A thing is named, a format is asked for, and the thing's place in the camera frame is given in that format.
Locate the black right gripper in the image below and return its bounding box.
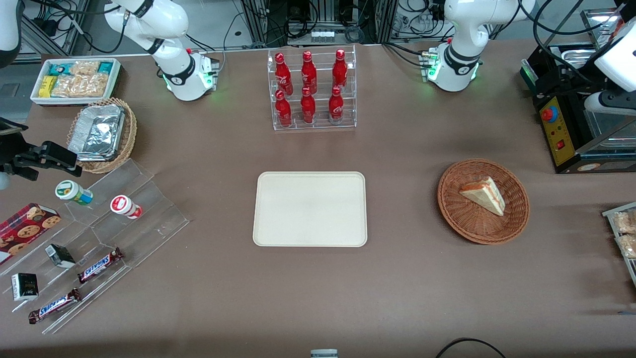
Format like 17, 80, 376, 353
0, 132, 83, 181

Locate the triangular sandwich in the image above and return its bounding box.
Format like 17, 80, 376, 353
459, 176, 506, 216

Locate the oval tan wicker basket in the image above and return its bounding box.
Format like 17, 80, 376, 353
66, 97, 138, 175

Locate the cream plastic tray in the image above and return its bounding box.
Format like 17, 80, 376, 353
252, 172, 368, 248

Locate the round brown wicker basket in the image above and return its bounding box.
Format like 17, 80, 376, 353
437, 158, 530, 245

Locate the metal snack tray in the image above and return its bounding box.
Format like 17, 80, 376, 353
602, 201, 636, 287

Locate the green label yogurt bottle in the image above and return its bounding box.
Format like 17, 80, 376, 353
55, 180, 94, 206

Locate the silver foil container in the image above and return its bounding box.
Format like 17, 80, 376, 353
68, 104, 125, 162

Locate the large clear cracker pack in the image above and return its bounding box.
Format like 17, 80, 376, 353
52, 74, 109, 98

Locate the red tartan cookie box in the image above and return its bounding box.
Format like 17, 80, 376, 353
0, 202, 62, 265

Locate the red label yogurt bottle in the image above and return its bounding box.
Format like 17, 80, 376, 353
110, 195, 143, 220

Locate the small clear cracker pack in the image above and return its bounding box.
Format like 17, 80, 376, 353
70, 61, 100, 77

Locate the small black box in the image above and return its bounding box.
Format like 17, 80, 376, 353
11, 272, 39, 302
45, 244, 76, 269

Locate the white snack bin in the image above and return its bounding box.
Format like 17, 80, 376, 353
30, 58, 122, 106

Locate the clear acrylic stepped display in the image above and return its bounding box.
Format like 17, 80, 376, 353
0, 158, 190, 335

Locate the snickers chocolate bar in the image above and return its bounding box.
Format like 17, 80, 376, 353
77, 247, 124, 284
28, 288, 81, 325

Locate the red cola bottle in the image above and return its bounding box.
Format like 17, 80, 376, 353
332, 49, 348, 92
301, 51, 318, 94
275, 89, 293, 127
275, 53, 293, 95
328, 86, 345, 124
300, 87, 317, 125

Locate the clear acrylic bottle rack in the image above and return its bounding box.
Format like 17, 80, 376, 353
267, 45, 357, 131

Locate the black machine yellow panel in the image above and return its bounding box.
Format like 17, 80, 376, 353
520, 42, 636, 175

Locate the shiny steel pan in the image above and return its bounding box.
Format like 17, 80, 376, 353
580, 7, 625, 38

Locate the clear wrapped pastry pack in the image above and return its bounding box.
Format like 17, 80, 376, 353
612, 210, 636, 235
616, 234, 636, 260

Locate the black floor cable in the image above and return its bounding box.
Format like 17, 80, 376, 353
436, 338, 506, 358

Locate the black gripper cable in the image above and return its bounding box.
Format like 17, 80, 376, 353
518, 0, 604, 85

